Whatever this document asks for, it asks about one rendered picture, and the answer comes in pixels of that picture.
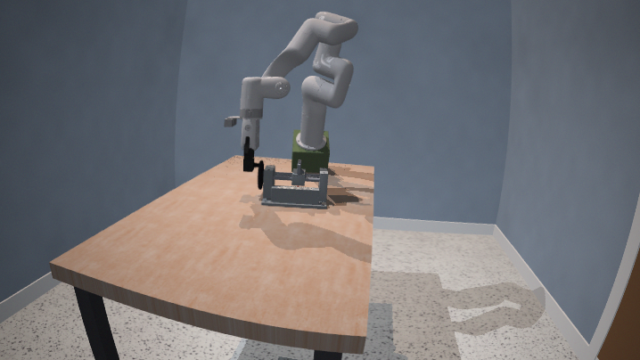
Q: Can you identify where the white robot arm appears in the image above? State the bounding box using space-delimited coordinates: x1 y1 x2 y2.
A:
225 12 358 151

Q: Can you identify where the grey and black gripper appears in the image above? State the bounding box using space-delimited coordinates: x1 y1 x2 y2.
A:
241 118 262 172

